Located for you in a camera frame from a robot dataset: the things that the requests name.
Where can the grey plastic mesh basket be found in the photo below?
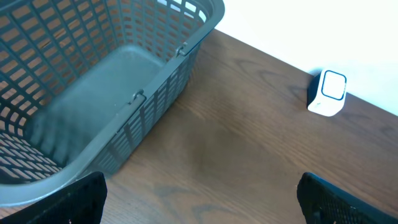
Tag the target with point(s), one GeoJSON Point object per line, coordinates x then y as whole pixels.
{"type": "Point", "coordinates": [84, 81]}

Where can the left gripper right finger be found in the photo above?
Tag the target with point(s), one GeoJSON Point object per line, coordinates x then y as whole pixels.
{"type": "Point", "coordinates": [322, 202]}

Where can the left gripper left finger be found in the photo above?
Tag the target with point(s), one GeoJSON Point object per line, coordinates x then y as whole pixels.
{"type": "Point", "coordinates": [79, 203]}

